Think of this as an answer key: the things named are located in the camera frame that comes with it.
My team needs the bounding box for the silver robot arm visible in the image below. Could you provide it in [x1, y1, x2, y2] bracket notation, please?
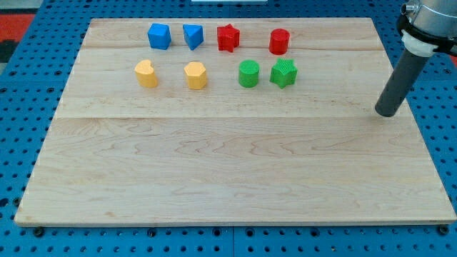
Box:
[397, 0, 456, 58]

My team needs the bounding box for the wooden board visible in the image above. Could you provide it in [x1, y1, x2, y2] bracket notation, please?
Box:
[15, 18, 456, 227]

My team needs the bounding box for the green cylinder block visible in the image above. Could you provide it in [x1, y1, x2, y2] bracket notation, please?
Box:
[238, 59, 260, 88]

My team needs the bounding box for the yellow hexagon block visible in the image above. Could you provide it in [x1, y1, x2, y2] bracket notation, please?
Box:
[184, 61, 207, 90]

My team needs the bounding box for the green star block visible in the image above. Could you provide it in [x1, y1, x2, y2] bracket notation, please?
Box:
[269, 59, 298, 89]

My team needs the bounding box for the red star block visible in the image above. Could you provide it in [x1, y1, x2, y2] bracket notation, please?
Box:
[216, 24, 240, 52]

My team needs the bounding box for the blue triangle block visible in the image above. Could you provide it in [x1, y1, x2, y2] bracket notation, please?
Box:
[183, 24, 204, 51]

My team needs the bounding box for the yellow heart block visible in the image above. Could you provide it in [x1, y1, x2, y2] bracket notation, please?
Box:
[134, 59, 158, 88]

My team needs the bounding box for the red cylinder block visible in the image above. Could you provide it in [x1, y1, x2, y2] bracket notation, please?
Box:
[268, 29, 290, 55]

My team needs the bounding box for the blue cube block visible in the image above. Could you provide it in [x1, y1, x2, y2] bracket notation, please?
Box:
[147, 23, 171, 50]

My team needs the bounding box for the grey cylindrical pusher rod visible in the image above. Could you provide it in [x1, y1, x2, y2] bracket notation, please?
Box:
[375, 49, 429, 117]

